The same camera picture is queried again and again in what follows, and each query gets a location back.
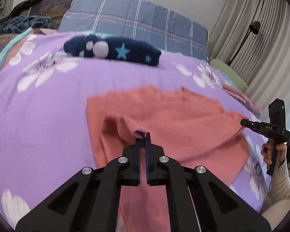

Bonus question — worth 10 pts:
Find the salmon pink long-sleeve shirt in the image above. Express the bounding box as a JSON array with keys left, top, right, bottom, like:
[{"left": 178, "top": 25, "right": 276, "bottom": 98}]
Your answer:
[{"left": 85, "top": 84, "right": 251, "bottom": 232}]

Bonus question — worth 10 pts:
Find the cream knit sleeve forearm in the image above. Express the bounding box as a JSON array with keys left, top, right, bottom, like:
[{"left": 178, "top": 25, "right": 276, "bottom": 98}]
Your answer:
[{"left": 262, "top": 161, "right": 290, "bottom": 231}]

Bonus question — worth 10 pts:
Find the stack of pink folded clothes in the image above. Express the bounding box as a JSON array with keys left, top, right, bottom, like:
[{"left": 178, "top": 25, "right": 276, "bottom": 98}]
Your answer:
[{"left": 223, "top": 84, "right": 261, "bottom": 118}]

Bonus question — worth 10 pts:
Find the person right hand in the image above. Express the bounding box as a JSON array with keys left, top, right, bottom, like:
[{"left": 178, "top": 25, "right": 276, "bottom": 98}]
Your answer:
[{"left": 261, "top": 141, "right": 288, "bottom": 166}]

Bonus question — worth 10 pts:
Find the green pillow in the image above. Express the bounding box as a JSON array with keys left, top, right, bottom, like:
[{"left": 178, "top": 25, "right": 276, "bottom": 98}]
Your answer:
[{"left": 209, "top": 59, "right": 248, "bottom": 92}]

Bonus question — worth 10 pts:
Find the purple floral bed sheet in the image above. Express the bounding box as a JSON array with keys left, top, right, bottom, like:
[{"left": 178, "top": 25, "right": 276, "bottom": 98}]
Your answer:
[{"left": 0, "top": 32, "right": 271, "bottom": 231}]

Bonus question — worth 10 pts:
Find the beige pleated curtain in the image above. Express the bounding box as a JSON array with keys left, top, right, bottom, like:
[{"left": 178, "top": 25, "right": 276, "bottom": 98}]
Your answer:
[{"left": 208, "top": 0, "right": 290, "bottom": 128}]

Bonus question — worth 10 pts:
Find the black floor lamp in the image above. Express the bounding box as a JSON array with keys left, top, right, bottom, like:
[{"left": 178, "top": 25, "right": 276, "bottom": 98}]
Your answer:
[{"left": 227, "top": 21, "right": 261, "bottom": 66}]

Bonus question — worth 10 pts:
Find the navy star-pattern folded garment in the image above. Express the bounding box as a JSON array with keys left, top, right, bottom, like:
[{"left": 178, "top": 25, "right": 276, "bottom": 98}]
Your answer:
[{"left": 63, "top": 35, "right": 161, "bottom": 67}]

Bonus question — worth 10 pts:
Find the dark patterned quilt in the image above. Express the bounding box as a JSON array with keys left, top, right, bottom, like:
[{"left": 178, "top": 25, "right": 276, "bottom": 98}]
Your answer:
[{"left": 0, "top": 0, "right": 76, "bottom": 63}]

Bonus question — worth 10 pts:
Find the blue plaid pillow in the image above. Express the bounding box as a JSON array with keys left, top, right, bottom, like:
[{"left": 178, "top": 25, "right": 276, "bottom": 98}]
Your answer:
[{"left": 59, "top": 0, "right": 208, "bottom": 60}]

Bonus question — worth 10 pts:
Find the dark teal fuzzy blanket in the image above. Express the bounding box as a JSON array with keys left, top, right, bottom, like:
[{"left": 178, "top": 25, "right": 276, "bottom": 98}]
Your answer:
[{"left": 0, "top": 16, "right": 52, "bottom": 35}]

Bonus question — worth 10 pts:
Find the black garment on headboard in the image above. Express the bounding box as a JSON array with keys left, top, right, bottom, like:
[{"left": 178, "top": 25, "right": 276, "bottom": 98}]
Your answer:
[{"left": 9, "top": 0, "right": 42, "bottom": 19}]

